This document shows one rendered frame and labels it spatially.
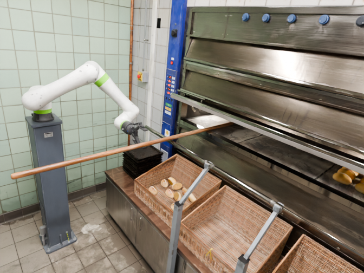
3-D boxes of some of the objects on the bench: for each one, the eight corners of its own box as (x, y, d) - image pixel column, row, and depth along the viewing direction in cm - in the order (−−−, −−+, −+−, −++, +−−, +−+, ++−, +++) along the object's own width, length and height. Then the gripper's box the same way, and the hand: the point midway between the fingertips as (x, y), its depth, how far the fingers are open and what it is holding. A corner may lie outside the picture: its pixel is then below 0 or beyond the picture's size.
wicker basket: (219, 211, 199) (225, 183, 188) (283, 257, 162) (295, 226, 152) (175, 238, 168) (179, 206, 157) (242, 303, 131) (253, 268, 120)
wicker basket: (174, 176, 240) (177, 152, 229) (218, 207, 203) (223, 180, 193) (132, 193, 208) (133, 166, 197) (175, 233, 171) (179, 202, 161)
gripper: (135, 112, 178) (151, 122, 164) (134, 143, 188) (149, 154, 173) (125, 114, 173) (142, 123, 159) (125, 144, 183) (140, 156, 169)
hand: (144, 138), depth 167 cm, fingers open, 13 cm apart
